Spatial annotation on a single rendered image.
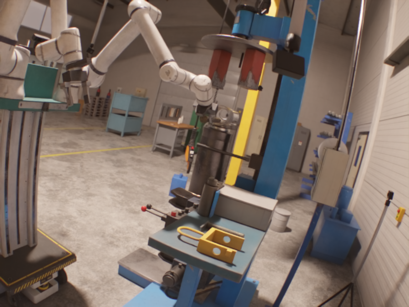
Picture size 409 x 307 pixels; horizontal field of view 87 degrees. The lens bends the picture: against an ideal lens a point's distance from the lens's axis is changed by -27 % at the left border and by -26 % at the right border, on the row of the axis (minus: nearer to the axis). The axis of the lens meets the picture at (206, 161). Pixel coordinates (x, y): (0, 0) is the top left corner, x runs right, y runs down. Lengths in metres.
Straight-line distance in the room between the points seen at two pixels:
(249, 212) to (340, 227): 2.61
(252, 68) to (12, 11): 1.48
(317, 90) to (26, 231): 12.08
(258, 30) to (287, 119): 0.69
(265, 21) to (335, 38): 11.48
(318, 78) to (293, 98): 11.00
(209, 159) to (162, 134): 6.24
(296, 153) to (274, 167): 10.20
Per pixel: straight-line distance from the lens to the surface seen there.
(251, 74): 1.89
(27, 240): 2.33
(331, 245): 4.10
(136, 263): 2.60
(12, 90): 1.57
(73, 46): 1.25
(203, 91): 1.42
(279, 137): 1.88
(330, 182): 2.08
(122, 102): 9.93
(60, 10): 1.50
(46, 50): 1.30
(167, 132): 8.12
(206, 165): 2.01
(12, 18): 1.46
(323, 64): 13.03
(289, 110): 1.88
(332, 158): 2.06
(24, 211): 2.19
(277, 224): 4.63
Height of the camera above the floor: 1.61
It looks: 11 degrees down
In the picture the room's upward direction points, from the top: 14 degrees clockwise
